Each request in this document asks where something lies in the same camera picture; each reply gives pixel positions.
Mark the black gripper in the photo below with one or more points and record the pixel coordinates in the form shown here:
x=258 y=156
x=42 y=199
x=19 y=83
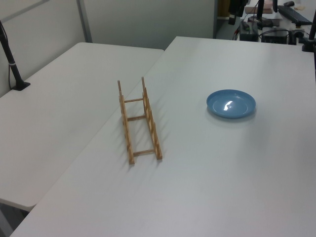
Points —
x=234 y=4

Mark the blue round plate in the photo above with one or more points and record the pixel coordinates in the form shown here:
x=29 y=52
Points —
x=237 y=109

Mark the wooden plate rack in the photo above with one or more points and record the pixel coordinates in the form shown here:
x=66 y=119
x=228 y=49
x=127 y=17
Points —
x=144 y=152

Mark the black electronics box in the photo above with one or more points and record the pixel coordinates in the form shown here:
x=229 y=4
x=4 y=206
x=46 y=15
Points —
x=249 y=35

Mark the black monitor stand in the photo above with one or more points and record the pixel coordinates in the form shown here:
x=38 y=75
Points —
x=260 y=10

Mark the pink box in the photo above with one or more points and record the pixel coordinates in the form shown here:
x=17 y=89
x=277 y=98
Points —
x=267 y=6

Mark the black computer mouse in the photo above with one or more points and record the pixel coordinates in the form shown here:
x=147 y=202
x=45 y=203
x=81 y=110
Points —
x=288 y=3

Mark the black keyboard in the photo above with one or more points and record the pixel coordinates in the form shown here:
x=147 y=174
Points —
x=293 y=14

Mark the grey metal partition post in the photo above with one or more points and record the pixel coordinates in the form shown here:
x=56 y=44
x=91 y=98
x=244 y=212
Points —
x=215 y=19

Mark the black clamped camera pole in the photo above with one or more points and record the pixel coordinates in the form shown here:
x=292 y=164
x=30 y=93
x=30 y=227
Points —
x=311 y=24

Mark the black camera stand pole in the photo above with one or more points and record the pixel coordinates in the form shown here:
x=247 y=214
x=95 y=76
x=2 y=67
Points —
x=11 y=61

